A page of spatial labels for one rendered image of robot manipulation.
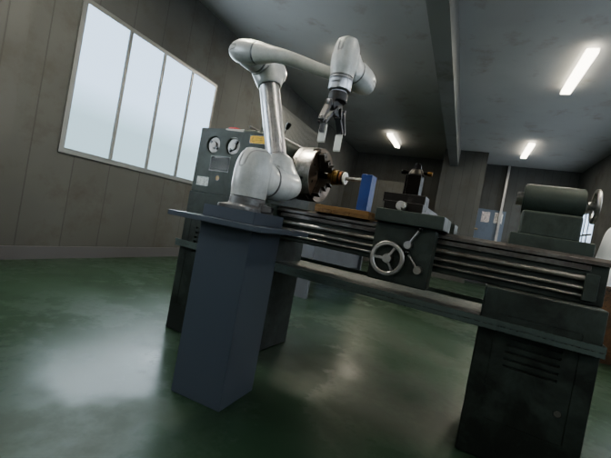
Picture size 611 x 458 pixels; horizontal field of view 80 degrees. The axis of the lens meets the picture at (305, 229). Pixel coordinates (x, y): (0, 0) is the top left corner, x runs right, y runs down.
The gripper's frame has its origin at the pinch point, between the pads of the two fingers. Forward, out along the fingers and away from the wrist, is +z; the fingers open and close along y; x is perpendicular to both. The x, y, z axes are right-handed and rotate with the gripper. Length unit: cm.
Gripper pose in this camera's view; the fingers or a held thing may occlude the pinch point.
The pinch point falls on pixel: (329, 144)
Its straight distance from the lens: 147.0
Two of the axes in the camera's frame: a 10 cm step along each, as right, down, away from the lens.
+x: 8.5, 1.7, -5.0
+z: -1.8, 9.8, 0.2
